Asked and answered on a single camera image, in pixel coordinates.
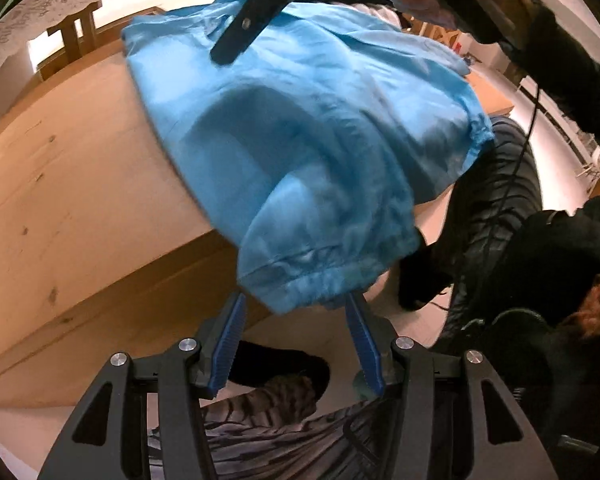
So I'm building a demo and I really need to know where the orange knitted scarf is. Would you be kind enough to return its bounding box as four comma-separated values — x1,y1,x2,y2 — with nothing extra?
555,262,600,333

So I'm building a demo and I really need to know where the person's right hand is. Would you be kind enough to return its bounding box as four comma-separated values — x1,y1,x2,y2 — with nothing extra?
490,0,533,43

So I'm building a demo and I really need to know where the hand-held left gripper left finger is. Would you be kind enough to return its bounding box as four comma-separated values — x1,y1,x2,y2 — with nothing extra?
37,292,247,480

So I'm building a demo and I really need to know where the white lace tablecloth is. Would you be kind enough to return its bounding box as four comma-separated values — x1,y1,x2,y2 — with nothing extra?
0,0,196,91

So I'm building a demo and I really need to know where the black cable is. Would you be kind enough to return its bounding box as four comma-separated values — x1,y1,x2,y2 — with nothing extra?
457,80,541,356

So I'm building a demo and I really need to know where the wooden chair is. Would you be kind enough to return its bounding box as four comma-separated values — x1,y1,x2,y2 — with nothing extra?
37,2,103,81

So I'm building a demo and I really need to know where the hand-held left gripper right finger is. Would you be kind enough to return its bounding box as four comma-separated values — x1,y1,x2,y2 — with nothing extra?
345,292,558,480

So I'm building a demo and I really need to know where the blue jacket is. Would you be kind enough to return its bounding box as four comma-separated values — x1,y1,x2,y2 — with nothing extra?
121,0,495,316

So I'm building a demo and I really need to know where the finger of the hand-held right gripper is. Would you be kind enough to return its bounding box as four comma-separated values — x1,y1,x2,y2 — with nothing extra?
211,0,331,66

